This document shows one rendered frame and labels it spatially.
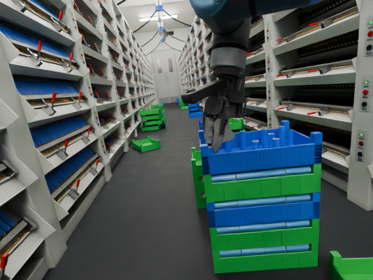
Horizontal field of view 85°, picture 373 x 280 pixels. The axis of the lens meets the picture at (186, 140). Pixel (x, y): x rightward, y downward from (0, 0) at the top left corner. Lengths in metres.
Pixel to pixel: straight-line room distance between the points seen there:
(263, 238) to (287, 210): 0.10
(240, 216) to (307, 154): 0.24
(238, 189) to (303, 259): 0.30
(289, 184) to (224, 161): 0.18
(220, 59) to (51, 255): 0.83
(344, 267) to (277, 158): 0.36
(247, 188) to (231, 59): 0.33
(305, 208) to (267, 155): 0.19
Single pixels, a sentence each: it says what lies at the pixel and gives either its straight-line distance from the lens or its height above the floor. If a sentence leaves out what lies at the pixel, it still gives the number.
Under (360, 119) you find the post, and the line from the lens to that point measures 1.01.
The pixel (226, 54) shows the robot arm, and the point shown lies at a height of 0.61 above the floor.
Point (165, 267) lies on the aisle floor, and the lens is 0.78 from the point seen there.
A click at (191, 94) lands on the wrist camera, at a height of 0.53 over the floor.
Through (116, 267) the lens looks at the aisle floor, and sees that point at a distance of 0.84.
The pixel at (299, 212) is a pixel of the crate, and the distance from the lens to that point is 0.66.
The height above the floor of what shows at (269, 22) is 0.87.
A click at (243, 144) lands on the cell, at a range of 0.70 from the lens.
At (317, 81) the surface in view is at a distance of 1.18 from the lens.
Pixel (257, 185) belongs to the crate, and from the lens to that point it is 0.58.
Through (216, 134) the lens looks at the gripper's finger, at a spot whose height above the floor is 0.42.
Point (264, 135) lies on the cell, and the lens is 0.71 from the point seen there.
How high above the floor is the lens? 0.55
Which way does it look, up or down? 14 degrees down
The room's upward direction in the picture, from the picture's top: 7 degrees counter-clockwise
